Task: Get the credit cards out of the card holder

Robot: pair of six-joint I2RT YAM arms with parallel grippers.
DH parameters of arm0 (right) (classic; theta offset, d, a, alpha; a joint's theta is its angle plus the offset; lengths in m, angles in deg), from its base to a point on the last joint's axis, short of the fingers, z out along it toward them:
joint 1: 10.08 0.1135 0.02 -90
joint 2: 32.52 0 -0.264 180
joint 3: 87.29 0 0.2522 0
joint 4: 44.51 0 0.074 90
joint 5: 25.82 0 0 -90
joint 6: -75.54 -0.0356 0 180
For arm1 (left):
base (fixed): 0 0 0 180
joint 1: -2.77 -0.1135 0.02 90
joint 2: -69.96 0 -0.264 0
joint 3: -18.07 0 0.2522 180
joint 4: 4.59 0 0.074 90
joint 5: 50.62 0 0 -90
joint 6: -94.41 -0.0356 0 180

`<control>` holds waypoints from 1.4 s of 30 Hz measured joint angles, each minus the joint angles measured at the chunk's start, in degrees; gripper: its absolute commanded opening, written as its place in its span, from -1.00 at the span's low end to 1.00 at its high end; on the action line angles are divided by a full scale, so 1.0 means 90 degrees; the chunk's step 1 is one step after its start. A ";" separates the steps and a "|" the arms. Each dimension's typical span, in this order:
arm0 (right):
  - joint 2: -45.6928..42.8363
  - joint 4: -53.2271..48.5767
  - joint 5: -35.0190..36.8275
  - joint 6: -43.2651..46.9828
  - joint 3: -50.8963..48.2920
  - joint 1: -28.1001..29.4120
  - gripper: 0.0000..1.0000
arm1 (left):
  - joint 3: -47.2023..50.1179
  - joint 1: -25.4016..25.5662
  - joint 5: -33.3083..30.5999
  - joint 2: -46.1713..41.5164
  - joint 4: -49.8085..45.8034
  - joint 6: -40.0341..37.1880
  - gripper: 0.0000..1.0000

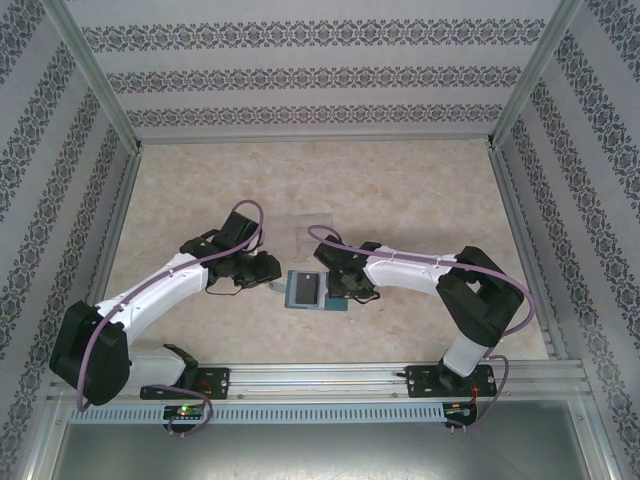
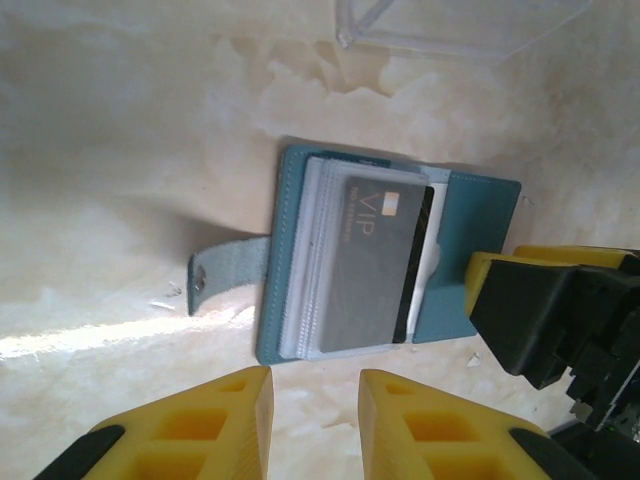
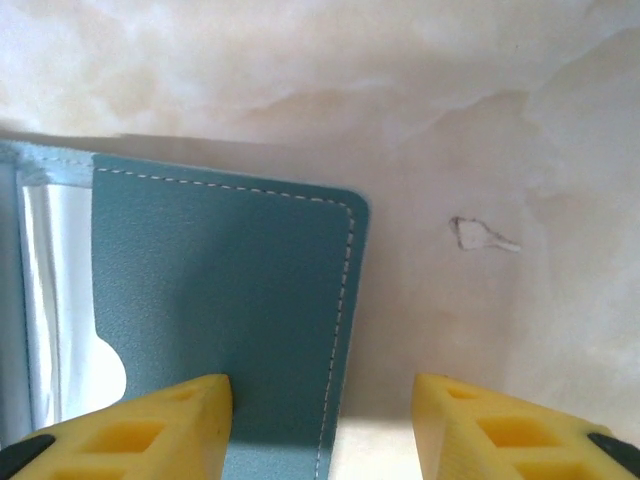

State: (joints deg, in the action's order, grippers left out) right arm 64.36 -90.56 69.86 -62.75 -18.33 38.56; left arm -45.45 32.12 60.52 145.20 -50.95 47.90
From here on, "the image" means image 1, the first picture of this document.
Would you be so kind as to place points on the teal card holder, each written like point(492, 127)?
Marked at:
point(337, 304)

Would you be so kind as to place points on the black credit card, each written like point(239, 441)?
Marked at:
point(307, 289)

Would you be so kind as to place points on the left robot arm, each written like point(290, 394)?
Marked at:
point(165, 287)

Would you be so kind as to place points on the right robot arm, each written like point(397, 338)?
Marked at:
point(415, 272)

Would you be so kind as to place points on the right controller board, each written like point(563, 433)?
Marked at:
point(457, 408)

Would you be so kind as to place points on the controller board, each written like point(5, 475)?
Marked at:
point(457, 408)
point(185, 411)

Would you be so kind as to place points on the left controller board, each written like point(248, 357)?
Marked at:
point(185, 411)

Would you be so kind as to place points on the grey metal panel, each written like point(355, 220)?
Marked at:
point(320, 450)

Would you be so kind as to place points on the aluminium mounting rail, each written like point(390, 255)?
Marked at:
point(320, 382)

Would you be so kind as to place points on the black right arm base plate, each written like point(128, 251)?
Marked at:
point(420, 382)

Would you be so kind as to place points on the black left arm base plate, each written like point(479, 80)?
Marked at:
point(217, 380)

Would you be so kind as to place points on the aluminium table side rail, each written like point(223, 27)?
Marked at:
point(512, 200)
point(121, 200)

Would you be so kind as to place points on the aluminium frame cross beam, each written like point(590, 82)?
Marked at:
point(315, 138)

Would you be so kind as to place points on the aluminium frame post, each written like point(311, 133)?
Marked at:
point(527, 80)
point(101, 80)

